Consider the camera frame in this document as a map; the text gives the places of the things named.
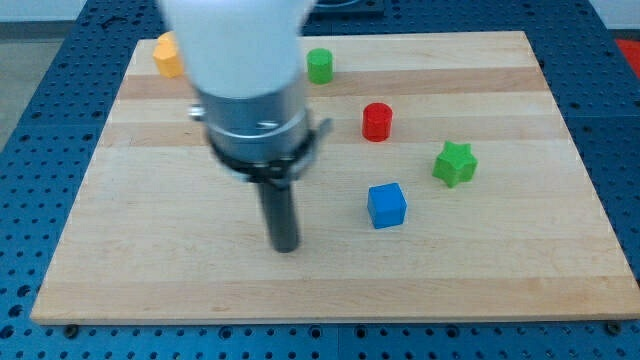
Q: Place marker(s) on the red cylinder block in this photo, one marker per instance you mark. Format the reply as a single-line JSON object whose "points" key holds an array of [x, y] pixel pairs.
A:
{"points": [[377, 122]]}

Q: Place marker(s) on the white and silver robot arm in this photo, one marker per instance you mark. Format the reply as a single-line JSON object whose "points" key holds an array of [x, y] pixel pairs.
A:
{"points": [[244, 59]]}

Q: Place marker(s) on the yellow pentagon block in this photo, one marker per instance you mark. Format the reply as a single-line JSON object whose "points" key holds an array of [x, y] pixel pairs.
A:
{"points": [[167, 57]]}

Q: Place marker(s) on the green star block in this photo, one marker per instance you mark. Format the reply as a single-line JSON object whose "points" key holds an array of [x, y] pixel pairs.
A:
{"points": [[455, 164]]}

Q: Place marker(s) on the red object at edge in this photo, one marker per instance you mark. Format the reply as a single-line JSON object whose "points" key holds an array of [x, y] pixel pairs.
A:
{"points": [[631, 52]]}

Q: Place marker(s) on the blue cube block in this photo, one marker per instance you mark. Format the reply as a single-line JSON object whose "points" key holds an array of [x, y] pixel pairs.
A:
{"points": [[386, 205]]}

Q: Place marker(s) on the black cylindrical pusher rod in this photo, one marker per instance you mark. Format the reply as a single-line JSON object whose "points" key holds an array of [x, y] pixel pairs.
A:
{"points": [[280, 216]]}

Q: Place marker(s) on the light wooden board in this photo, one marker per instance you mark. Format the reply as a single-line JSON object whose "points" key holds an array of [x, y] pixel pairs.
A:
{"points": [[160, 233]]}

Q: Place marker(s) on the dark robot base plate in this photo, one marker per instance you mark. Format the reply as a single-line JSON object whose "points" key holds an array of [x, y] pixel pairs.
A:
{"points": [[341, 8]]}

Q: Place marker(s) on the green cylinder block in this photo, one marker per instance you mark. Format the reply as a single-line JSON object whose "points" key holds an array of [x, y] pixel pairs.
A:
{"points": [[319, 66]]}

